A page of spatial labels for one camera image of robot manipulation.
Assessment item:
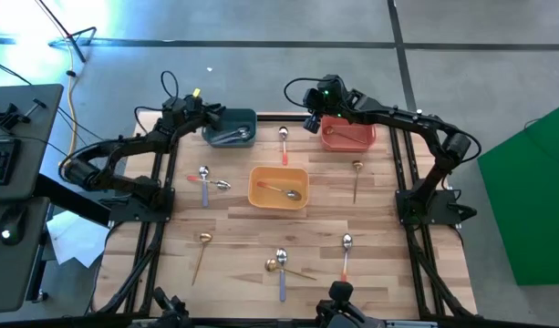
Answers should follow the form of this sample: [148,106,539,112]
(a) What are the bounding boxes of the blue-handled silver spoon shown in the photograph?
[198,165,211,209]
[211,130,251,145]
[275,247,289,303]
[210,127,252,141]

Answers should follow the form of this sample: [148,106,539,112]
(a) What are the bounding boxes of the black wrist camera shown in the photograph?
[303,87,322,112]
[161,96,185,120]

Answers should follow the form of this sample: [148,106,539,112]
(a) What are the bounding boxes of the orange plastic bin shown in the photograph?
[319,114,378,153]

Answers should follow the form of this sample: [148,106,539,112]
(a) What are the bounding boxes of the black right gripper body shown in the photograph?
[317,74,354,118]

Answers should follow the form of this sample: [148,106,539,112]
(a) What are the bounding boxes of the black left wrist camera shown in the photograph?
[161,96,185,120]

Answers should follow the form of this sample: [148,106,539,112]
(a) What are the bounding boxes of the green floor mat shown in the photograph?
[477,98,559,287]

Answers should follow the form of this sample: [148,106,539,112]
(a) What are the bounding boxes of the grey desk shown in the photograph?
[0,196,51,314]
[0,83,65,202]

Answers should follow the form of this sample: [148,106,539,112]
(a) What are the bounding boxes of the yellow plastic bin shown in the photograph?
[247,165,311,211]

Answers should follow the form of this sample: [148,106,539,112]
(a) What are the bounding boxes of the orange-handled silver spoon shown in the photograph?
[186,175,233,191]
[340,232,354,283]
[255,180,303,202]
[278,126,290,167]

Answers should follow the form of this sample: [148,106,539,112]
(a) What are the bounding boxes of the black steel beam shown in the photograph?
[31,172,114,228]

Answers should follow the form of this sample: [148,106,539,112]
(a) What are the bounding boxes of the black tripod stand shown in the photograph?
[35,0,98,64]

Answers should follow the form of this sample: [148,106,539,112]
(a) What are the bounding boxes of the black desk clamp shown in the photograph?
[0,97,48,134]

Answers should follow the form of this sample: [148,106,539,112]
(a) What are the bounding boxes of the black computer mouse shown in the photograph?
[0,205,28,248]

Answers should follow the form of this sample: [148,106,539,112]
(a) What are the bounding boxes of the yellow power cable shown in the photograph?
[65,43,79,159]

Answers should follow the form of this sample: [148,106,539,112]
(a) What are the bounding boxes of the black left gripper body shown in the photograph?
[182,92,216,128]

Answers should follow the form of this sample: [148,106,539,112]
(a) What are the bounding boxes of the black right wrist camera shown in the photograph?
[303,87,322,112]

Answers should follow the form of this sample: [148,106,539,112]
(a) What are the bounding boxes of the gold spoon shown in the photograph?
[323,126,367,146]
[351,159,365,205]
[191,232,214,287]
[264,258,317,282]

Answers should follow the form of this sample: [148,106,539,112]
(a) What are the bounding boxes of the white paper sheets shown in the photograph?
[46,210,110,269]

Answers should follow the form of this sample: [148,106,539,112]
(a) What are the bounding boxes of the teal plastic bin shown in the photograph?
[201,108,258,149]

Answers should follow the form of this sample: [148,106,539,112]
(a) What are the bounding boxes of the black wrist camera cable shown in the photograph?
[159,69,181,100]
[283,76,324,110]

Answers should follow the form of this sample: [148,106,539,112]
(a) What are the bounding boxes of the black floor cable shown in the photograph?
[0,55,34,87]

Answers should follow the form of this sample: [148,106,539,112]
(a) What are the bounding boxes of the black left wrist camera cable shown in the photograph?
[159,69,181,100]

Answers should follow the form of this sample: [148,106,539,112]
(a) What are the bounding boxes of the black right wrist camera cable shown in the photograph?
[283,76,324,110]

